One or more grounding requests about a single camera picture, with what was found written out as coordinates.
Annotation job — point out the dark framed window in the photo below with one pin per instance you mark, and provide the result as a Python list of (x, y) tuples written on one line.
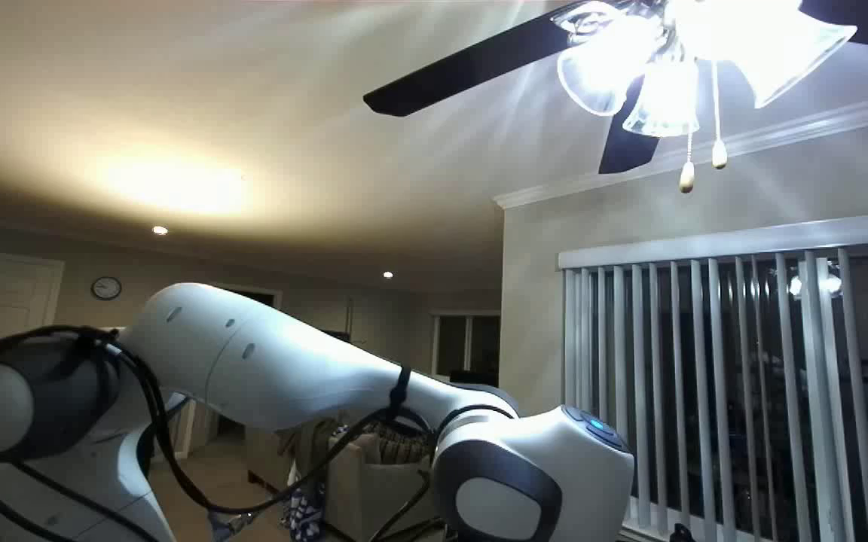
[(466, 346)]

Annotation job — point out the glass fan light shade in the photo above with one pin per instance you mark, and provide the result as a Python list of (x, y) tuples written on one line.
[(664, 99), (601, 65), (765, 39)]

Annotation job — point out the beige sofa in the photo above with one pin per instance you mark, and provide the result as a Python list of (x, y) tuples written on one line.
[(384, 485)]

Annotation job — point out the ornate fan motor housing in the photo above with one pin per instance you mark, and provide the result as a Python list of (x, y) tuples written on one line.
[(649, 7)]

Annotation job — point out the white blind valance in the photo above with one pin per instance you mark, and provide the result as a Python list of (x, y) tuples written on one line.
[(736, 243)]

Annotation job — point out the round wall clock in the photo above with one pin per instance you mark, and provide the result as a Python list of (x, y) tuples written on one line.
[(106, 288)]

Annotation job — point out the blue floral cloth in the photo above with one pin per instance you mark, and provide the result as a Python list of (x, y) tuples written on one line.
[(303, 509)]

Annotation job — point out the white vertical window blinds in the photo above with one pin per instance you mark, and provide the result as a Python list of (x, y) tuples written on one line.
[(714, 401)]

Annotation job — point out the small dark object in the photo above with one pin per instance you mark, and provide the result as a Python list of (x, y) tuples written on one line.
[(681, 534)]

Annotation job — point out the recessed ceiling light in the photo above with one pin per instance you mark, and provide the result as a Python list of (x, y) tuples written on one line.
[(388, 273), (160, 229)]

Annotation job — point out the white panel door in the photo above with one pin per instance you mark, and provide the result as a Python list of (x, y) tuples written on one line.
[(0, 302)]

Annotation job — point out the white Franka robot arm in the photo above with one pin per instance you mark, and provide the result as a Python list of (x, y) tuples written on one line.
[(253, 361)]

